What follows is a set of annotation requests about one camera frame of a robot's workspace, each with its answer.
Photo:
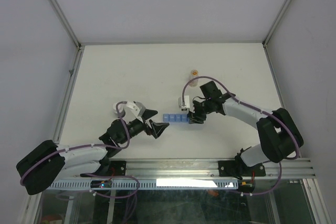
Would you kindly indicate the white slotted cable duct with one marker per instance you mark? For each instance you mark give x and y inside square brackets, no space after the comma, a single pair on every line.
[143,184]

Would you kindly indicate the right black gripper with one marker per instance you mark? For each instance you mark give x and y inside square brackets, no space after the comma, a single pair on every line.
[194,117]

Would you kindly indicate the white capped pill bottle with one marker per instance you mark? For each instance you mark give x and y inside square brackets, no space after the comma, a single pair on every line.
[118,109]

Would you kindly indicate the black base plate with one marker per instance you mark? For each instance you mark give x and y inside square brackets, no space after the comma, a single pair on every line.
[236,167]
[108,168]

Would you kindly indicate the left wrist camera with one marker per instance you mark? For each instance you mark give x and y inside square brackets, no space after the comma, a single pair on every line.
[137,108]

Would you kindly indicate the blue weekly pill organizer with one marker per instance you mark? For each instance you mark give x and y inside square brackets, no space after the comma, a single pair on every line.
[175,118]

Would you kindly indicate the left aluminium frame post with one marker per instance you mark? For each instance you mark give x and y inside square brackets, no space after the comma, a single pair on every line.
[65,23]

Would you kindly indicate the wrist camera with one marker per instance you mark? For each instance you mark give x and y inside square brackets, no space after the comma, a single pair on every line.
[184,104]
[137,108]

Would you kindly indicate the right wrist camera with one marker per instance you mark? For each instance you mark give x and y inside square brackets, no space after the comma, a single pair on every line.
[184,104]

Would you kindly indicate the aluminium mounting rail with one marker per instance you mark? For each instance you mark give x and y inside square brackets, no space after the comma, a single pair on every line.
[206,168]

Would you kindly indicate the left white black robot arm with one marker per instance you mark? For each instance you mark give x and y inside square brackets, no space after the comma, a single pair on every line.
[50,162]

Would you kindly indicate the clear bottle with orange pills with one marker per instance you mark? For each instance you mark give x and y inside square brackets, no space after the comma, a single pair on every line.
[193,80]

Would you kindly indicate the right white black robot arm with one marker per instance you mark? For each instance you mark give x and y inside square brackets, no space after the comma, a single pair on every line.
[278,134]

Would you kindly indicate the right aluminium frame post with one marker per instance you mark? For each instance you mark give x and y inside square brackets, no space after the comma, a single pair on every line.
[285,5]

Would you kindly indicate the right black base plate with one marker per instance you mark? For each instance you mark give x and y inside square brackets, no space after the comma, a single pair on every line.
[236,167]

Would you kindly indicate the aluminium frame post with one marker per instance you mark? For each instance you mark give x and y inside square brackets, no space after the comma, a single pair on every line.
[285,5]
[65,23]

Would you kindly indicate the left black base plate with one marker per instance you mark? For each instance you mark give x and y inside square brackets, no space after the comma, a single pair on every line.
[108,168]

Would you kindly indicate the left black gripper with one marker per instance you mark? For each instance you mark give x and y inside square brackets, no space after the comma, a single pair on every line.
[156,128]

